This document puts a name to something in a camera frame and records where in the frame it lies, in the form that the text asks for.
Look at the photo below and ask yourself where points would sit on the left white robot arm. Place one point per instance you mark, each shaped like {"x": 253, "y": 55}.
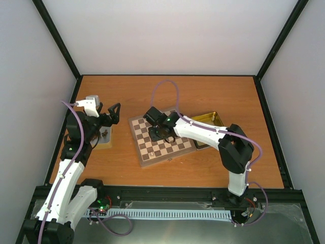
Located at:
{"x": 61, "y": 212}

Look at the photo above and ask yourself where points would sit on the wooden chess board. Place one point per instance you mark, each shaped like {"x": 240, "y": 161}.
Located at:
{"x": 162, "y": 151}

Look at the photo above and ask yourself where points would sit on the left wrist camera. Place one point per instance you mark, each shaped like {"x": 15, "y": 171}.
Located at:
{"x": 90, "y": 104}

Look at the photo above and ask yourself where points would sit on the light blue cable duct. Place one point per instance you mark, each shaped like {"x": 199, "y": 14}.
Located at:
{"x": 167, "y": 214}

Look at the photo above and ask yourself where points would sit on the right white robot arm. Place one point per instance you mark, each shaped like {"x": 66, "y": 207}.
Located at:
{"x": 234, "y": 148}

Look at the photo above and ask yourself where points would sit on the silver metal tin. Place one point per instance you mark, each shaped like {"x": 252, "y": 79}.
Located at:
{"x": 103, "y": 143}

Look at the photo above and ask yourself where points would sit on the dark chess pieces pile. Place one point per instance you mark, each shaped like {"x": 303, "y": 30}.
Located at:
{"x": 101, "y": 135}

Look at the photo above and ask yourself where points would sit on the gold metal tin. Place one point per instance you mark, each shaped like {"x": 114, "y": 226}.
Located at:
{"x": 212, "y": 119}

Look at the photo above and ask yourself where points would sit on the left controller board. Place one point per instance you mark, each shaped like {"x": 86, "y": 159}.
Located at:
{"x": 101, "y": 207}

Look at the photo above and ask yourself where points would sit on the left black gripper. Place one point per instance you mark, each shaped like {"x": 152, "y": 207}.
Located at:
{"x": 115, "y": 118}

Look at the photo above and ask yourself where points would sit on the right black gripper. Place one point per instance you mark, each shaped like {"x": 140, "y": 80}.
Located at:
{"x": 153, "y": 136}

